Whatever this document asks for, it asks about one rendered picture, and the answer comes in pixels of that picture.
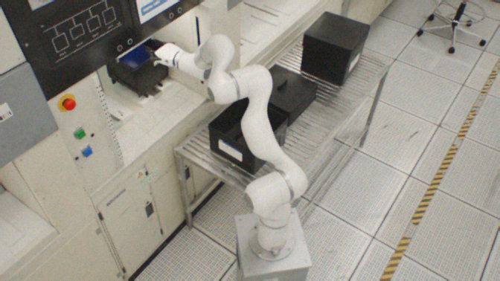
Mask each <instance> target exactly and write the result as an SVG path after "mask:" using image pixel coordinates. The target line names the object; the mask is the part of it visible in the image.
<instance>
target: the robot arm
mask: <svg viewBox="0 0 500 281"><path fill-rule="evenodd" d="M155 42H156V45H157V46H159V47H160V48H159V49H158V50H157V51H153V50H152V49H151V48H148V47H147V46H144V49H145V52H146V53H148V54H150V59H151V61H155V60H156V61H157V62H160V63H162V64H164V65H166V66H169V67H173V68H174V67H175V68H176V69H179V70H180V71H183V72H185V73H186V74H189V75H191V76H193V77H195V78H197V79H199V80H201V81H203V82H205V81H207V80H208V84H207V93H208V96H209V98H210V99H211V100H212V101H213V102H214V103H216V104H219V105H225V104H229V103H233V102H235V101H237V100H241V99H243V98H245V97H248V98H249V106H248V108H247V110H246V112H245V114H244V115H243V118H242V120H241V129H242V131H243V135H244V138H245V140H246V143H247V145H248V147H249V149H250V150H251V152H252V153H253V154H254V155H255V156H256V157H258V158H259V159H262V160H265V161H269V162H271V163H273V164H274V166H275V171H274V172H271V173H269V174H267V175H265V176H262V177H260V178H258V179H256V180H254V181H253V182H251V183H250V184H249V185H248V186H247V188H246V189H245V192H244V199H245V202H246V203H247V205H248V207H249V208H250V209H251V210H252V211H253V212H254V213H255V214H257V215H258V216H259V222H258V223H257V224H255V225H254V226H253V228H252V229H251V231H250V234H249V244H250V247H251V249H252V250H253V252H254V253H255V254H256V255H257V256H258V257H260V258H261V259H264V260H268V261H278V260H281V259H284V258H285V257H287V256H288V255H289V254H290V253H291V252H292V249H293V248H294V244H295V237H294V234H293V232H292V229H291V228H290V227H289V219H290V214H291V208H290V205H289V201H291V200H293V199H295V198H297V197H299V196H301V195H302V194H304V192H305V191H306V189H307V177H306V175H305V174H304V172H303V170H302V169H301V168H300V167H299V166H298V165H297V164H296V163H295V162H294V161H293V160H292V159H291V158H289V157H288V156H287V155H286V154H285V153H284V151H283V150H282V149H281V148H280V147H279V145H278V142H277V141H276V139H275V136H274V134H273V131H272V127H271V125H270V123H269V119H268V116H267V105H268V102H269V97H270V94H271V92H272V77H271V75H270V73H269V71H268V70H267V69H266V68H264V67H263V66H261V65H250V66H246V67H244V68H240V69H237V70H235V71H231V72H228V73H226V71H227V70H228V68H229V66H230V65H231V63H232V61H233V59H234V55H235V49H234V44H233V42H232V41H231V40H230V39H229V38H228V37H227V36H226V35H225V34H222V33H217V34H214V35H213V36H211V37H210V38H209V39H205V40H204V41H203V42H202V43H201V44H200V46H199V47H198V48H197V49H196V51H195V52H194V53H193V54H191V53H189V52H187V51H184V50H182V49H181V48H180V47H177V46H176V45H175V42H162V41H160V40H157V39H155ZM153 53H155V54H153Z"/></svg>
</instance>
